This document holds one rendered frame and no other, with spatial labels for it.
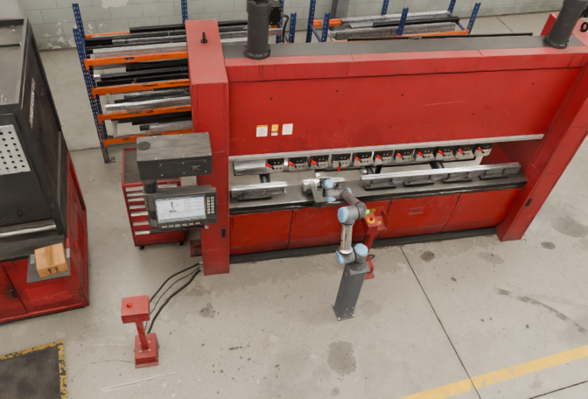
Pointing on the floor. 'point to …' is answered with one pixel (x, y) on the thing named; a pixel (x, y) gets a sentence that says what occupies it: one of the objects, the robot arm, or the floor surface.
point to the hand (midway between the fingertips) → (320, 187)
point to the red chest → (138, 220)
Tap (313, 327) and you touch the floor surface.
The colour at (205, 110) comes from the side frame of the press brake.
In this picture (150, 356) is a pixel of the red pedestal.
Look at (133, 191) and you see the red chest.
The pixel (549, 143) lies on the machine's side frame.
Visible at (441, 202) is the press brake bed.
